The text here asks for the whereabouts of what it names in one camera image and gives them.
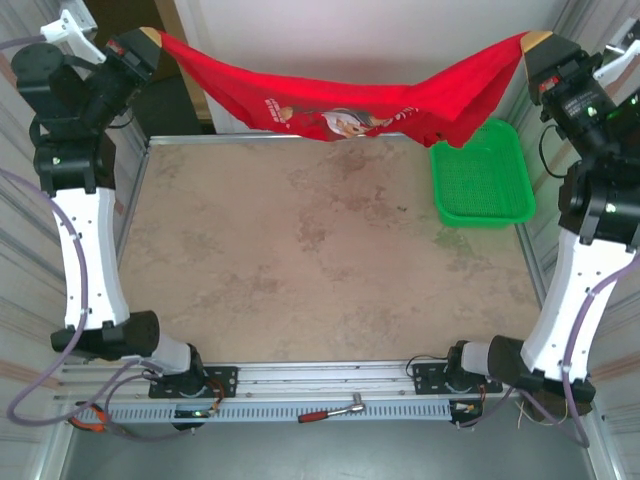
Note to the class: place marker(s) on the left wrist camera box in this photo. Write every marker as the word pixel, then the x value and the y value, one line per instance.
pixel 65 30

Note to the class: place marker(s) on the brown wooden panel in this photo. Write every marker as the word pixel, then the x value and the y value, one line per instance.
pixel 130 12

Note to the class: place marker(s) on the green plastic mesh basket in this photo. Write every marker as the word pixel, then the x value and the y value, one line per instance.
pixel 480 180

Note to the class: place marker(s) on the wide aluminium mounting rail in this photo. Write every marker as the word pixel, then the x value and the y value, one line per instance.
pixel 325 380

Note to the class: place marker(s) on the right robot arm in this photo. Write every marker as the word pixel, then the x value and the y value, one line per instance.
pixel 570 300

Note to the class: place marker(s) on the small circuit board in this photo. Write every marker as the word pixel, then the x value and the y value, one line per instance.
pixel 192 414
pixel 467 407

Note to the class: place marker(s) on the wooden door frame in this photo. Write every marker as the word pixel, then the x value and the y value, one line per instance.
pixel 169 12

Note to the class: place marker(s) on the red t-shirt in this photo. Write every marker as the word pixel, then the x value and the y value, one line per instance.
pixel 300 95

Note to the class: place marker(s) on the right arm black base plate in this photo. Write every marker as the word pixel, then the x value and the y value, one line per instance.
pixel 425 377

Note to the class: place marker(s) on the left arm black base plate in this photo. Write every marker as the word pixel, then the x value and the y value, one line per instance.
pixel 225 380

